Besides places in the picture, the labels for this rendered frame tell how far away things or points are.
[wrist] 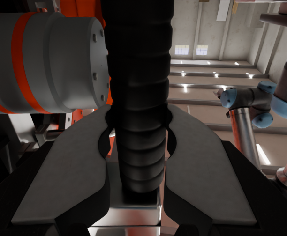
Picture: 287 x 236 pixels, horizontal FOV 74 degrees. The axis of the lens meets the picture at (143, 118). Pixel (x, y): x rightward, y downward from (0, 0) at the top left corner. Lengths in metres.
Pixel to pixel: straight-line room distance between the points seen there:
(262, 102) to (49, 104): 0.81
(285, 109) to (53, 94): 0.54
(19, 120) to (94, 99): 0.17
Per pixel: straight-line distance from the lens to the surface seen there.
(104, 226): 0.18
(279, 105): 0.62
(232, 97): 0.84
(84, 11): 0.76
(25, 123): 0.40
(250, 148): 0.83
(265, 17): 0.63
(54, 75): 0.25
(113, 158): 0.26
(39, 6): 0.57
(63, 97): 0.26
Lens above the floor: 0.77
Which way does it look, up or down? 31 degrees up
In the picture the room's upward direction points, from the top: 179 degrees clockwise
